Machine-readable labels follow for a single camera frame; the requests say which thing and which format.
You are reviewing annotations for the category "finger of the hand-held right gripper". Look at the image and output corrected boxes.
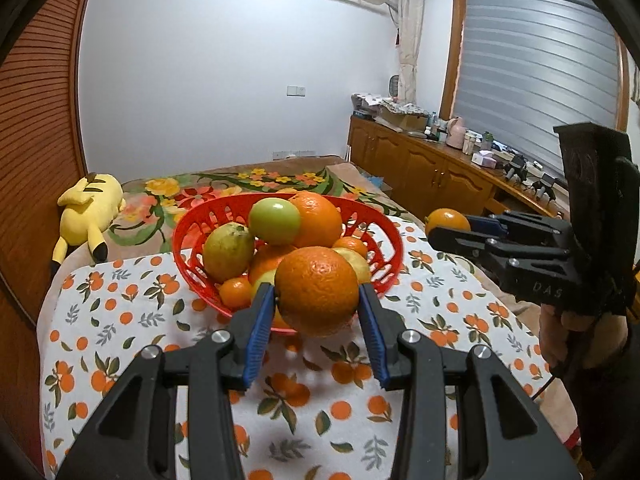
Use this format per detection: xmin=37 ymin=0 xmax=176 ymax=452
xmin=465 ymin=211 xmax=571 ymax=250
xmin=430 ymin=226 xmax=532 ymax=288

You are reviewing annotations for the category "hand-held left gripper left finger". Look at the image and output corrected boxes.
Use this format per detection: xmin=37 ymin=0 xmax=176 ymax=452
xmin=55 ymin=282 xmax=277 ymax=480

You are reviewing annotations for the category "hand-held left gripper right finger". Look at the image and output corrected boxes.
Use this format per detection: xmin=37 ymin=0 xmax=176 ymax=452
xmin=357 ymin=282 xmax=581 ymax=480

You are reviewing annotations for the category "red perforated plastic basket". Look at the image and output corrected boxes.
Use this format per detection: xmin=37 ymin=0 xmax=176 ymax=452
xmin=171 ymin=192 xmax=405 ymax=336

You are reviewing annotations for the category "large yellow-green guava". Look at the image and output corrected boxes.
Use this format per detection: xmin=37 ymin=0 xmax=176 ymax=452
xmin=337 ymin=247 xmax=372 ymax=285

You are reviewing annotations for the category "dark small tangerine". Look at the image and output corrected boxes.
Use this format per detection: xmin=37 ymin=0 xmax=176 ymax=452
xmin=331 ymin=236 xmax=369 ymax=260

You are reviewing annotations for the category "round green fruit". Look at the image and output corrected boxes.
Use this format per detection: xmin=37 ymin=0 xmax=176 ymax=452
xmin=248 ymin=198 xmax=302 ymax=246

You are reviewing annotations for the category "person's right hand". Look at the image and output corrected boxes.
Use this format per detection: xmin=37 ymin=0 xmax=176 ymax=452
xmin=539 ymin=305 xmax=630 ymax=377

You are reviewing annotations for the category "yellow pear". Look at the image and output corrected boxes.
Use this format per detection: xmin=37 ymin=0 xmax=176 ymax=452
xmin=202 ymin=223 xmax=256 ymax=283

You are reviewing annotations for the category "wooden cabinet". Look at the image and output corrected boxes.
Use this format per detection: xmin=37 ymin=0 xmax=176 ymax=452
xmin=347 ymin=115 xmax=571 ymax=221

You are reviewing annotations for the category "pink kettle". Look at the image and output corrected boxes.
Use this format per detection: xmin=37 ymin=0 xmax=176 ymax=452
xmin=446 ymin=116 xmax=467 ymax=150

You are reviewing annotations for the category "orange-print white tablecloth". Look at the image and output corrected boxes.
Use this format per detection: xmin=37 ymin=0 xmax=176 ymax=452
xmin=37 ymin=220 xmax=551 ymax=480

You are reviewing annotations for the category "pile of boxes and papers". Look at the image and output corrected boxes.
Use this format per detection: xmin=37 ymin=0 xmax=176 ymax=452
xmin=351 ymin=92 xmax=431 ymax=133

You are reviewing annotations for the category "grey window blind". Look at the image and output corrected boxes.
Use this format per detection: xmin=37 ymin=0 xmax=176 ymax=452
xmin=452 ymin=0 xmax=621 ymax=176

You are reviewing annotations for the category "floral blanket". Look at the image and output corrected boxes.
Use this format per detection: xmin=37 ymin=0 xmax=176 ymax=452
xmin=107 ymin=165 xmax=401 ymax=256

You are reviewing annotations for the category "yellow plush toy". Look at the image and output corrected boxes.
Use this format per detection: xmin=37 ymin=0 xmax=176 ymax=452
xmin=51 ymin=172 xmax=126 ymax=278

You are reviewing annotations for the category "white patterned curtain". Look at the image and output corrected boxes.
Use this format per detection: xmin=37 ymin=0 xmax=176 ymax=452
xmin=397 ymin=0 xmax=426 ymax=101

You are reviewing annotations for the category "slatted wooden door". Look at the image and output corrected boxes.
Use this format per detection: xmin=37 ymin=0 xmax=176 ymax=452
xmin=0 ymin=0 xmax=101 ymax=461

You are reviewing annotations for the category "wooden window frame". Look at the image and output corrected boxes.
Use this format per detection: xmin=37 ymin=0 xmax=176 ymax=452
xmin=437 ymin=0 xmax=631 ymax=133

